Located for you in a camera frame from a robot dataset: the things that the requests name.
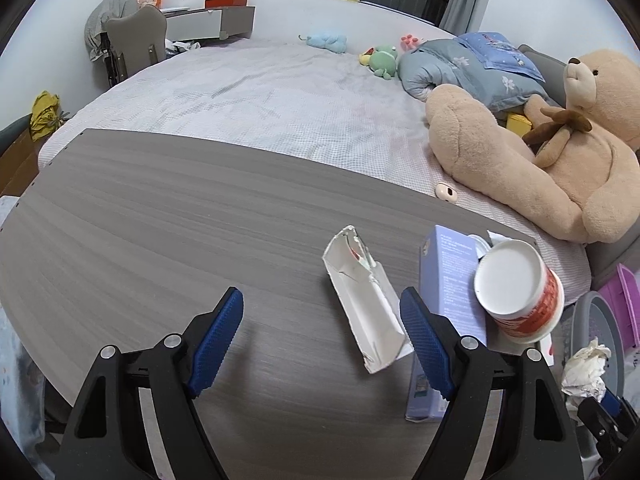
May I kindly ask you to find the light blue plush toy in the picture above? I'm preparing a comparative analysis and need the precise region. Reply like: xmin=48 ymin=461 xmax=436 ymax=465
xmin=298 ymin=34 xmax=347 ymax=54

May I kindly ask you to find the grey blue folded quilt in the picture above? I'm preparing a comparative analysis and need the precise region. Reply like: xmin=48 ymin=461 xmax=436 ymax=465
xmin=398 ymin=39 xmax=555 ymax=116

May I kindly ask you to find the blue patterned pillow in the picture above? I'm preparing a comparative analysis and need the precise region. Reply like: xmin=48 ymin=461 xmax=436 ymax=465
xmin=456 ymin=32 xmax=544 ymax=82

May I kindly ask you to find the blue wet wipes pack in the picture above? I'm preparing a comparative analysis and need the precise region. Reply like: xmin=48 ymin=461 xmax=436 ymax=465
xmin=488 ymin=231 xmax=511 ymax=247

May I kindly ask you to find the large beige teddy bear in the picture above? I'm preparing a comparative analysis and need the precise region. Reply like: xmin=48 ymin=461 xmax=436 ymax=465
xmin=425 ymin=49 xmax=639 ymax=244

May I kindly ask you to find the grey perforated trash basket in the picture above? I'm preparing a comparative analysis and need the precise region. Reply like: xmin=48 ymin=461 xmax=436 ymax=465
xmin=561 ymin=292 xmax=625 ymax=406

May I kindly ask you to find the yellow box behind bear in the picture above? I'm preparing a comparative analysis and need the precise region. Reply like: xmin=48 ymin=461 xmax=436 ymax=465
xmin=506 ymin=113 xmax=533 ymax=136

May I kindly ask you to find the small beige earbud case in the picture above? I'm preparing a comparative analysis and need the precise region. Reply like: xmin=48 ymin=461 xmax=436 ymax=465
xmin=434 ymin=182 xmax=458 ymax=204

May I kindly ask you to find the green frog plush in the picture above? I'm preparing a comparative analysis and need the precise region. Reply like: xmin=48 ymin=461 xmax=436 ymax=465
xmin=358 ymin=46 xmax=398 ymax=80

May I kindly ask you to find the white paper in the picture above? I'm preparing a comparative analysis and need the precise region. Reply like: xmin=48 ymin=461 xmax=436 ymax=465
xmin=561 ymin=338 xmax=612 ymax=403

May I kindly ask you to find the purple plastic bin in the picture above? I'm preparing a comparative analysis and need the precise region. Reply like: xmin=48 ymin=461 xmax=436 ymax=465
xmin=599 ymin=263 xmax=640 ymax=351

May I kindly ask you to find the white torn milk carton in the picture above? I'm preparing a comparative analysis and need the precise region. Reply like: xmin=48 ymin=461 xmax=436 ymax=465
xmin=322 ymin=226 xmax=413 ymax=374

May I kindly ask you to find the grey clothing on chair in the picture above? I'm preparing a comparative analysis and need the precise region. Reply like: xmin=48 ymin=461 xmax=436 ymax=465
xmin=84 ymin=0 xmax=139 ymax=62

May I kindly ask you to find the grey white desk drawer unit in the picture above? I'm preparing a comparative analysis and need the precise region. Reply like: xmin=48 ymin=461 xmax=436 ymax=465
xmin=165 ymin=6 xmax=255 ymax=41

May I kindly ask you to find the red white paper cup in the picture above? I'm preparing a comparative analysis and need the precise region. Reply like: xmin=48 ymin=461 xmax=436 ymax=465
xmin=473 ymin=240 xmax=564 ymax=344

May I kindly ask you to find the yellow cloth bag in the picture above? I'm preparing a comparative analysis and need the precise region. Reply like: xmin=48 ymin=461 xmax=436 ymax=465
xmin=29 ymin=90 xmax=68 ymax=142

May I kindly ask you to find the pink plush toy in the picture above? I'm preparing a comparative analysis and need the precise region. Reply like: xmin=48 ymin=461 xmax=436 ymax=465
xmin=399 ymin=34 xmax=424 ymax=52

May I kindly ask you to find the white round lid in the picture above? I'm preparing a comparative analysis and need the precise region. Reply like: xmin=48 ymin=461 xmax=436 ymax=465
xmin=468 ymin=234 xmax=491 ymax=260

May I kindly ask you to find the grey chair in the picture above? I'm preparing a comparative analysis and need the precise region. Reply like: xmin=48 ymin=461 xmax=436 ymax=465
xmin=105 ymin=6 xmax=167 ymax=84

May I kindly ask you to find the orange red box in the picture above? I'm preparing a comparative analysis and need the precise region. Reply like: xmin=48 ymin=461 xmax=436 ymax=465
xmin=204 ymin=0 xmax=247 ymax=9

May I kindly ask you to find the white red card box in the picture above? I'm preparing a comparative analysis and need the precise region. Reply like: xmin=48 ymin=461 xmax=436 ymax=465
xmin=536 ymin=334 xmax=554 ymax=367

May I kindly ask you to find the bed with grey sheet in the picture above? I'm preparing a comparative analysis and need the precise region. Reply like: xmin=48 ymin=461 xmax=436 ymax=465
xmin=37 ymin=0 xmax=594 ymax=302

